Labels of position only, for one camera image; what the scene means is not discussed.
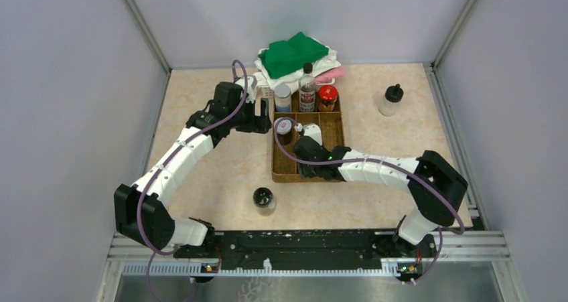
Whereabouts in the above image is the white lid brown sauce jar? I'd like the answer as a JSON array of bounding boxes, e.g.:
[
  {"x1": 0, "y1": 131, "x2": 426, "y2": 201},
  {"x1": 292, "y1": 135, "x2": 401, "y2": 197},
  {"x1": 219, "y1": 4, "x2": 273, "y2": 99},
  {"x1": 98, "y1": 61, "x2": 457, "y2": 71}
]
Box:
[{"x1": 276, "y1": 118, "x2": 294, "y2": 146}]

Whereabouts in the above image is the silver lid spice jar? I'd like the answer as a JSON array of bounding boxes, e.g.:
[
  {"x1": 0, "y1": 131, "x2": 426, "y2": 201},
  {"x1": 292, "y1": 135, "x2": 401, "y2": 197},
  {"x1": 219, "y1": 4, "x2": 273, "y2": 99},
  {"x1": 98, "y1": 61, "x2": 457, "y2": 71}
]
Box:
[{"x1": 274, "y1": 84, "x2": 291, "y2": 112}]

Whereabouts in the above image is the red lid chili sauce jar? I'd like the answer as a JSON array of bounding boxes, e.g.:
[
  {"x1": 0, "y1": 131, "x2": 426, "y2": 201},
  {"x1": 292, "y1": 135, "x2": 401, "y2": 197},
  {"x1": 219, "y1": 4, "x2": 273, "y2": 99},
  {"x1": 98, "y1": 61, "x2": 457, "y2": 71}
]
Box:
[{"x1": 318, "y1": 84, "x2": 338, "y2": 112}]

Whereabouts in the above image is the dark bottle red white label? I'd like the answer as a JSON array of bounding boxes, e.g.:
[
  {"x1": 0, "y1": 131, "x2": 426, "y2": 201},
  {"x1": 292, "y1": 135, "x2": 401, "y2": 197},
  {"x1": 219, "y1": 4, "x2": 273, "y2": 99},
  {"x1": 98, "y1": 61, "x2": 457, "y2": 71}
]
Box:
[{"x1": 298, "y1": 63, "x2": 316, "y2": 112}]

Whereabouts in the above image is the black cap squeeze bottle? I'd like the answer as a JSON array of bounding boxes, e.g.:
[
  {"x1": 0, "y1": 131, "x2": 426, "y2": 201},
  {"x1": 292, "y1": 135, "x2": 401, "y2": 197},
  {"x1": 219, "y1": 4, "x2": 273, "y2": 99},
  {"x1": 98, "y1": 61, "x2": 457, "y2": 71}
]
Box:
[{"x1": 378, "y1": 84, "x2": 404, "y2": 117}]

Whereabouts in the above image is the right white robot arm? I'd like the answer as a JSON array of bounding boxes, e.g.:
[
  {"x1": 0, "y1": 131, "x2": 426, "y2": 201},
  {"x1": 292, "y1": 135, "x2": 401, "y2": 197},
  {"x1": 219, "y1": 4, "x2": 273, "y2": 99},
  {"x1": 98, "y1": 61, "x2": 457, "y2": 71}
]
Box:
[{"x1": 293, "y1": 137, "x2": 468, "y2": 256}]

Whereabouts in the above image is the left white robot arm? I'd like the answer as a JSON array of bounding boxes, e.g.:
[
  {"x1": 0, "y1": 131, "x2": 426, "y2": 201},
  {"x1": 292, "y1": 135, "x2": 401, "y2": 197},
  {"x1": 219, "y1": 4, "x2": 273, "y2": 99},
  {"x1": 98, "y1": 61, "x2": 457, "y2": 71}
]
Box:
[{"x1": 113, "y1": 76, "x2": 272, "y2": 258}]

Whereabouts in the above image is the woven bamboo divided tray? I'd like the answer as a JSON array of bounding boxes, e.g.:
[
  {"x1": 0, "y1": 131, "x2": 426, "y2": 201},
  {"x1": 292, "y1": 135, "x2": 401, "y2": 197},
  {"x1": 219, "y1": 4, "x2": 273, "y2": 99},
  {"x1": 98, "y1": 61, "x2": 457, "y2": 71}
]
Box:
[{"x1": 271, "y1": 93, "x2": 346, "y2": 183}]

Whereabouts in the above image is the black lid pepper shaker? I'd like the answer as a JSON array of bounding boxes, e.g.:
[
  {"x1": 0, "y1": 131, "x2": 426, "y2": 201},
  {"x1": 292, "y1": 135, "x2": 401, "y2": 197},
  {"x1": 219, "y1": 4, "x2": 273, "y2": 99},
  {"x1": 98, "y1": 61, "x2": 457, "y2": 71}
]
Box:
[{"x1": 253, "y1": 187, "x2": 277, "y2": 216}]

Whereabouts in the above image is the green folded cloth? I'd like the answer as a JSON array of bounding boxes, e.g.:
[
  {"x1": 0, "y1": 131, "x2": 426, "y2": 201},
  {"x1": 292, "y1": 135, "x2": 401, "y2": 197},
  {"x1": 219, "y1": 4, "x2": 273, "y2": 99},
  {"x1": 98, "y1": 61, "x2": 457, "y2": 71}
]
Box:
[{"x1": 258, "y1": 31, "x2": 329, "y2": 79}]

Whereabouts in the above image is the pink cloth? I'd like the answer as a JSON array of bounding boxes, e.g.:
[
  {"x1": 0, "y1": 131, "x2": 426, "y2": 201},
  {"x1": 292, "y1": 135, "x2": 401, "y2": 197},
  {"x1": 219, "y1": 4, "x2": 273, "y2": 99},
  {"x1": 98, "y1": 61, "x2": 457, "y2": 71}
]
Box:
[{"x1": 315, "y1": 67, "x2": 346, "y2": 85}]

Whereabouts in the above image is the white cloth pile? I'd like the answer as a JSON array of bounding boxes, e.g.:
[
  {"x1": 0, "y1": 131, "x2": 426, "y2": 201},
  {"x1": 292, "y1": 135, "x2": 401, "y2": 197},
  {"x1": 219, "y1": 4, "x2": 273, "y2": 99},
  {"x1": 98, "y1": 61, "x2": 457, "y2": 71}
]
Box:
[{"x1": 253, "y1": 46, "x2": 342, "y2": 96}]

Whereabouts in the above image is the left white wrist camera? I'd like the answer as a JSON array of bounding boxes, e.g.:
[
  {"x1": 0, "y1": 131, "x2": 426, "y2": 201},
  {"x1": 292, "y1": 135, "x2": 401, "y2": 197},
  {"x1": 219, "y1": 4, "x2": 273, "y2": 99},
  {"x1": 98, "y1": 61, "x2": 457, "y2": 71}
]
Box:
[{"x1": 235, "y1": 75, "x2": 258, "y2": 104}]

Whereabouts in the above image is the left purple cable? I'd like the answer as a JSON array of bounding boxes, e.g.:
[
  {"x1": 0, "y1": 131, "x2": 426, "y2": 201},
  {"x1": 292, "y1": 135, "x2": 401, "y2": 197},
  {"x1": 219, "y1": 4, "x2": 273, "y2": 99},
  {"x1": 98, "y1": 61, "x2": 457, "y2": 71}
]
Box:
[{"x1": 136, "y1": 59, "x2": 249, "y2": 302}]

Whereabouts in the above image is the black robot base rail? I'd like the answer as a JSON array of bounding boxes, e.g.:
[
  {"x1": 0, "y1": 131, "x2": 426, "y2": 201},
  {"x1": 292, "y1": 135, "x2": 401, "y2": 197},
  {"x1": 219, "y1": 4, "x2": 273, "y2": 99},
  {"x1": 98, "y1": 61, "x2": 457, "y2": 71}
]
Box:
[{"x1": 174, "y1": 229, "x2": 436, "y2": 271}]

